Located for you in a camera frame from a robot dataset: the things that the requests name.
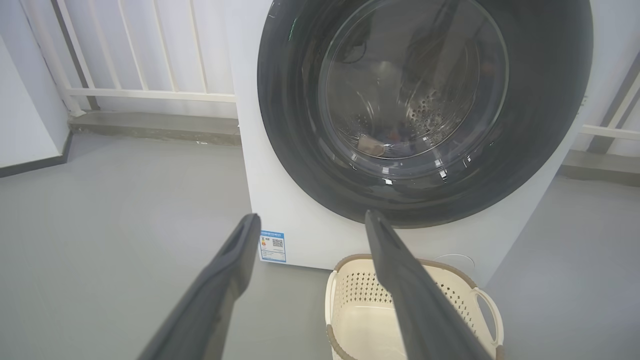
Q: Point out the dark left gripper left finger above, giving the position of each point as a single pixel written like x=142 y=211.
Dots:
x=210 y=310

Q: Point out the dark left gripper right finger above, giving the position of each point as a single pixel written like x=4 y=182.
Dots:
x=420 y=310

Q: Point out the washing machine glass door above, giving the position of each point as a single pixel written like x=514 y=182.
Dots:
x=290 y=125

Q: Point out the white front-load washing machine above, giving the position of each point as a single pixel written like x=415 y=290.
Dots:
x=310 y=240

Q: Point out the washing machine drum opening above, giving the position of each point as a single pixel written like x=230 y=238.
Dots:
x=430 y=107

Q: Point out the cream perforated laundry basket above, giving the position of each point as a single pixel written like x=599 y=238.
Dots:
x=365 y=325

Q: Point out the round white filter cover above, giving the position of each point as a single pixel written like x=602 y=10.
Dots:
x=457 y=260

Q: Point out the blue energy label sticker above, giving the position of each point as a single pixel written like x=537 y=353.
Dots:
x=272 y=246

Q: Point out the white metal railing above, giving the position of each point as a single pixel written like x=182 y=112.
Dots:
x=610 y=132
x=150 y=94

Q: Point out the grey diagonal post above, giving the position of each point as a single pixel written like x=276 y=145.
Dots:
x=612 y=120
x=75 y=60

